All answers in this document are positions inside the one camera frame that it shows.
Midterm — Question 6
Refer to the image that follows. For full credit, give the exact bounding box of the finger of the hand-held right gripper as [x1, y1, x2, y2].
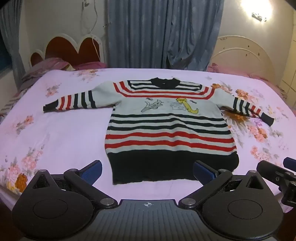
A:
[283, 157, 296, 172]
[256, 160, 296, 207]

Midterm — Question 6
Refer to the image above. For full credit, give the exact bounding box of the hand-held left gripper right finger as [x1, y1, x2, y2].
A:
[179, 161, 269, 208]

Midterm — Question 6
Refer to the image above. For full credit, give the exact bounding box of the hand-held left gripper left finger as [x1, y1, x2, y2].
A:
[26, 160, 118, 208]

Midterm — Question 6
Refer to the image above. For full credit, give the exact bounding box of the striped knit sweater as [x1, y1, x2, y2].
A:
[43, 77, 275, 185]

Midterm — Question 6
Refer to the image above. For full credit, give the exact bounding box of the floral pink bedsheet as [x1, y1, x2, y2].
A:
[0, 67, 296, 210]

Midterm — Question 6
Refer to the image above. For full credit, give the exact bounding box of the cream wardrobe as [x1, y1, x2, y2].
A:
[277, 38, 296, 103]

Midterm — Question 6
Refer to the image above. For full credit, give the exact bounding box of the pink pillow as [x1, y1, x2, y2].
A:
[206, 62, 270, 82]

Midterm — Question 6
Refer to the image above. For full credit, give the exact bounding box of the cream arched headboard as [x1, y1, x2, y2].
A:
[209, 35, 277, 81]

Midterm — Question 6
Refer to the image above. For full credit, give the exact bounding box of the red heart-shaped headboard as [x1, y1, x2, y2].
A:
[29, 32, 108, 69]

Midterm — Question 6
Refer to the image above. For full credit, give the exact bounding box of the narrow blue-grey curtain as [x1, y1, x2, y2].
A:
[0, 7, 26, 78]

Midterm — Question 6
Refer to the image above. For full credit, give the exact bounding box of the white hanging cable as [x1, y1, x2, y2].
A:
[80, 0, 102, 63]

